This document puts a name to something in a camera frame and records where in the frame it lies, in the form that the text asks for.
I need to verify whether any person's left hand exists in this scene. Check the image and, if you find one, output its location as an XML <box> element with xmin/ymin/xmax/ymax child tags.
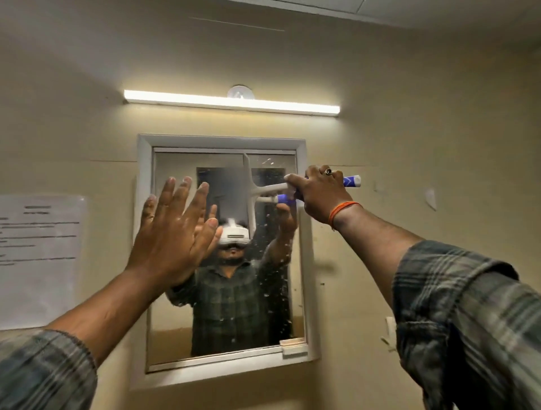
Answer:
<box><xmin>126</xmin><ymin>177</ymin><xmax>223</xmax><ymax>293</ymax></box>

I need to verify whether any person's right hand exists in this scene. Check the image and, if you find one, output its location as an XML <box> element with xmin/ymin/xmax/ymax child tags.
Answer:
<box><xmin>283</xmin><ymin>165</ymin><xmax>355</xmax><ymax>225</ymax></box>

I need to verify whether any white squeegee with blue handle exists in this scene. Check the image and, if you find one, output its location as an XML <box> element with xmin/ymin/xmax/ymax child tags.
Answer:
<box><xmin>242</xmin><ymin>153</ymin><xmax>362</xmax><ymax>240</ymax></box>

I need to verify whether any person's left forearm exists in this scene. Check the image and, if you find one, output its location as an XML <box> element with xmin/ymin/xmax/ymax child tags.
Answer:
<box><xmin>44</xmin><ymin>269</ymin><xmax>170</xmax><ymax>367</ymax></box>

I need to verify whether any person's right forearm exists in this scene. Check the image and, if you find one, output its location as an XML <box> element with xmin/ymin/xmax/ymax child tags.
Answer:
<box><xmin>332</xmin><ymin>204</ymin><xmax>425</xmax><ymax>307</ymax></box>

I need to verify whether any orange thread wristband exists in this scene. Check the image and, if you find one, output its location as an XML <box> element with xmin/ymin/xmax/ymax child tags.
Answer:
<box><xmin>328</xmin><ymin>201</ymin><xmax>363</xmax><ymax>231</ymax></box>

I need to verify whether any white tube light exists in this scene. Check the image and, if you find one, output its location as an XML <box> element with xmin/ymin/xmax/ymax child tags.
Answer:
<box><xmin>123</xmin><ymin>89</ymin><xmax>341</xmax><ymax>117</ymax></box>

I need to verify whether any white printed paper notice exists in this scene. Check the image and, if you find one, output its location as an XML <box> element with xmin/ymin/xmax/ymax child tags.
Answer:
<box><xmin>0</xmin><ymin>194</ymin><xmax>88</xmax><ymax>331</ymax></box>

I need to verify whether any small white corner block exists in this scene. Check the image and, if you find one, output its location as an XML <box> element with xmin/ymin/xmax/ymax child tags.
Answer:
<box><xmin>279</xmin><ymin>337</ymin><xmax>307</xmax><ymax>356</ymax></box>

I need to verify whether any plaid shirt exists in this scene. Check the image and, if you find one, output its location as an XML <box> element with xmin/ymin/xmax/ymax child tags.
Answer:
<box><xmin>0</xmin><ymin>240</ymin><xmax>541</xmax><ymax>410</ymax></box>

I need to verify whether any white framed wall mirror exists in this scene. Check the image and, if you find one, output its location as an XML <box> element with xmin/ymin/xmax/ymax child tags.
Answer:
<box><xmin>134</xmin><ymin>134</ymin><xmax>320</xmax><ymax>388</ymax></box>

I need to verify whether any round white wall mount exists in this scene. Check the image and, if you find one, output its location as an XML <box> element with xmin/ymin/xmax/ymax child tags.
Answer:
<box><xmin>227</xmin><ymin>85</ymin><xmax>255</xmax><ymax>101</ymax></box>

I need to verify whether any torn white wall sticker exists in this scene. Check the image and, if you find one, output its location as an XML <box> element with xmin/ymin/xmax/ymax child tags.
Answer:
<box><xmin>380</xmin><ymin>315</ymin><xmax>398</xmax><ymax>352</ymax></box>

